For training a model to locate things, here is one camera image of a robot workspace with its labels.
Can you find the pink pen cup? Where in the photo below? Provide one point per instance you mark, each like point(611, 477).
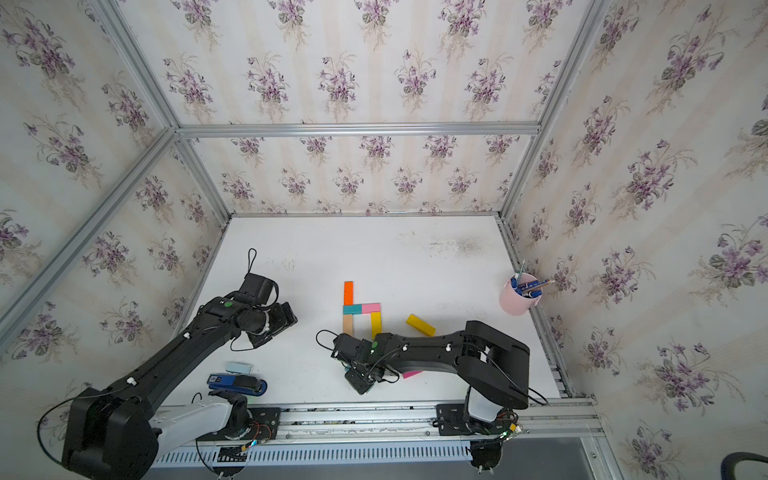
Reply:
point(513, 301)

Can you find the light blue eraser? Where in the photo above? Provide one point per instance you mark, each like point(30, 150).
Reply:
point(238, 368)

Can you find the pink wooden block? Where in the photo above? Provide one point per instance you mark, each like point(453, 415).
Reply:
point(369, 308)

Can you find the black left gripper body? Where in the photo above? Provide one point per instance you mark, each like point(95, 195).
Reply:
point(277, 322)

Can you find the natural wood block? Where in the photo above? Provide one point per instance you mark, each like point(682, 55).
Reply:
point(348, 324)

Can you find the blue pens in cup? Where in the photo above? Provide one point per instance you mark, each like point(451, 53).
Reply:
point(530, 289)

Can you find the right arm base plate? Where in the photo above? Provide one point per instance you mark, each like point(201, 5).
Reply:
point(453, 419)

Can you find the orange wooden block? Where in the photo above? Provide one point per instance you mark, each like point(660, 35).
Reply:
point(348, 293)

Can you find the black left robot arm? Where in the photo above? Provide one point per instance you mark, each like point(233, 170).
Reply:
point(112, 433)

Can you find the blue stapler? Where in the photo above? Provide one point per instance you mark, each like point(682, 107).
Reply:
point(244, 384)

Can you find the aluminium mounting rail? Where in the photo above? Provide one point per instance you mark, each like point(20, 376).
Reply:
point(335, 434)

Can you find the small teal wooden block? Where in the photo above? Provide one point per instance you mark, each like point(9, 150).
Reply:
point(354, 309)

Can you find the yellow wooden block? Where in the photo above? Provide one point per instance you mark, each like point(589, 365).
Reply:
point(376, 323)
point(421, 326)

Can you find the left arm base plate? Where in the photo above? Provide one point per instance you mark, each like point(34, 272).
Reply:
point(247, 424)

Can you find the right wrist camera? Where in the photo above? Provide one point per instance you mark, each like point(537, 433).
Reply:
point(351, 350)

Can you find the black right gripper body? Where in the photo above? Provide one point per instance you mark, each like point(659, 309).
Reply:
point(357, 379)

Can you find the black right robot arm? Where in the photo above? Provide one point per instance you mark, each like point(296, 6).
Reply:
point(489, 361)

